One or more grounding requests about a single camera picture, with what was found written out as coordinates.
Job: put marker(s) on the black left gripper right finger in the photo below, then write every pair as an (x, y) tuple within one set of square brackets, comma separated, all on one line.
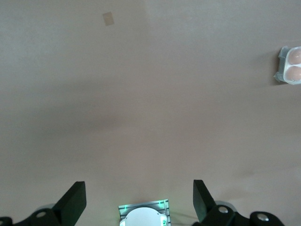
[(204, 207)]

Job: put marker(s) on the brown egg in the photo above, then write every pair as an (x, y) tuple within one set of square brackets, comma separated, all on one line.
[(295, 56), (294, 73)]

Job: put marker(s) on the clear plastic egg box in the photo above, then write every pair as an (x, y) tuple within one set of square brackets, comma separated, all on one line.
[(282, 61)]

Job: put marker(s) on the brown square tape patch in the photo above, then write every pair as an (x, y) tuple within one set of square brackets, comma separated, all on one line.
[(108, 18)]

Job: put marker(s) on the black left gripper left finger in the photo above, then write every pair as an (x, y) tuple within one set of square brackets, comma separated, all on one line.
[(70, 207)]

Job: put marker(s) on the aluminium left arm base plate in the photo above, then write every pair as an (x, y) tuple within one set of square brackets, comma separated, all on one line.
[(124, 207)]

